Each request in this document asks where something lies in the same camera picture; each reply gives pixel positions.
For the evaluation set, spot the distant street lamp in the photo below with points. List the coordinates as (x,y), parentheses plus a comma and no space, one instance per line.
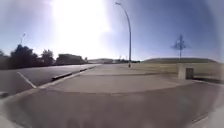
(21,40)

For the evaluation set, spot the row of concrete kerb stops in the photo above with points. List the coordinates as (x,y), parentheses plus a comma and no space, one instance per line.
(61,76)

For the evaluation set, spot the group of dark trees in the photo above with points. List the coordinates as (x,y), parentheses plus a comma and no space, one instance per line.
(23,58)

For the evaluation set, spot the small concrete block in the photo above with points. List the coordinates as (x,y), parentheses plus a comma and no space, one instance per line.
(181,71)

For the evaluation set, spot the low grassy hill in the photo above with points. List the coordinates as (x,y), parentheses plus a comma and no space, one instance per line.
(180,60)

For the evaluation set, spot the small thin tree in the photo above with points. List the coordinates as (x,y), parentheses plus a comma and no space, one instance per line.
(180,46)

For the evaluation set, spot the dark building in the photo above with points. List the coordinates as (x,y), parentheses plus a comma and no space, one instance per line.
(70,60)

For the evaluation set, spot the tall curved street lamp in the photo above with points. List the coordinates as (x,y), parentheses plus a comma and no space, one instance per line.
(130,40)

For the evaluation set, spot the distant low buildings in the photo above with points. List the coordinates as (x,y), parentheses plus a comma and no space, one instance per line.
(103,61)

